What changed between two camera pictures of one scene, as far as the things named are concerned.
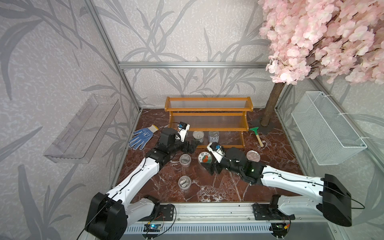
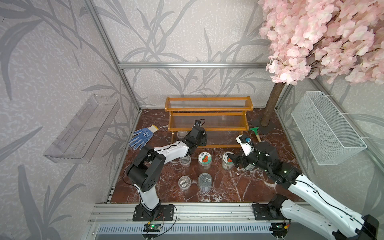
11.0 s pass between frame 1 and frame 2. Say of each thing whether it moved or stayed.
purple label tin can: moved
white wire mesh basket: stayed
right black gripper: moved
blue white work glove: stayed
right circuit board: stayed
